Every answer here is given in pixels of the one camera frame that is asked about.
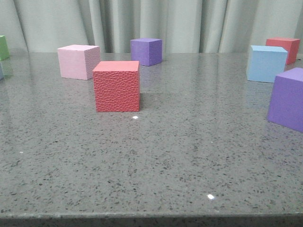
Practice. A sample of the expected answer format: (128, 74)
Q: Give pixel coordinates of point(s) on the light blue smooth cube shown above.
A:
(265, 62)

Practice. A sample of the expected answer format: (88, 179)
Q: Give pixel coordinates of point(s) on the light blue textured cube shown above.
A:
(1, 72)

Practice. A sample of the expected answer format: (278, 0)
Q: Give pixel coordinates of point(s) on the red textured foam cube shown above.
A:
(117, 86)

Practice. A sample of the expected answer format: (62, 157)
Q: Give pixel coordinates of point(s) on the purple foam cube at back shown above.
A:
(148, 51)

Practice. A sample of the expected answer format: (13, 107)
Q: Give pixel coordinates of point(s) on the purple foam cube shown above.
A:
(286, 104)
(148, 51)

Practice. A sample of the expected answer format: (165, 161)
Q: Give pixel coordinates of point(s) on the pink foam cube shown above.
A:
(78, 61)

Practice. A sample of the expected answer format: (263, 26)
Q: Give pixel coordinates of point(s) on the purple foam cube near right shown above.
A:
(286, 104)

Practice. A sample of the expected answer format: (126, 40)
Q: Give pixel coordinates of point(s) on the grey-green curtain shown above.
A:
(185, 26)

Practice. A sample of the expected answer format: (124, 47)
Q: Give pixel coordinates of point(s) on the red foam cube far right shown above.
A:
(291, 45)

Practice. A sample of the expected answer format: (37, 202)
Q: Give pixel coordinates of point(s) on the green foam cube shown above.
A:
(4, 52)

